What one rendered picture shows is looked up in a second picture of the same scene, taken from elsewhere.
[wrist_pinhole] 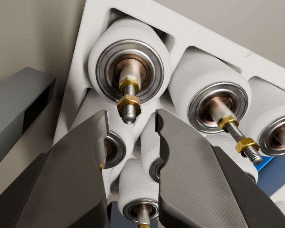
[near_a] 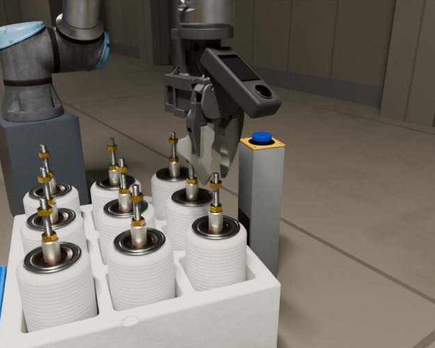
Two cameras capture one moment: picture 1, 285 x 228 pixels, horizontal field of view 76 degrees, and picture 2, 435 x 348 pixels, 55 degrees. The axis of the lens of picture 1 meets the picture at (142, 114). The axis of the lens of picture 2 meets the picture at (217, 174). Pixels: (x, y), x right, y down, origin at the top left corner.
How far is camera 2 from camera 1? 0.54 m
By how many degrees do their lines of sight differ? 50
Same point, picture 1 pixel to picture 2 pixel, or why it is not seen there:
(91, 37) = (250, 261)
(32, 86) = (259, 250)
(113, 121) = (199, 212)
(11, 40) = (302, 286)
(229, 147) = not seen: hidden behind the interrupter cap
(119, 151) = (179, 200)
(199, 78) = (170, 249)
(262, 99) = (87, 285)
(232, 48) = (144, 313)
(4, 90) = (272, 230)
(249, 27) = not seen: outside the picture
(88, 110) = not seen: hidden behind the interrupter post
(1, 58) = (297, 271)
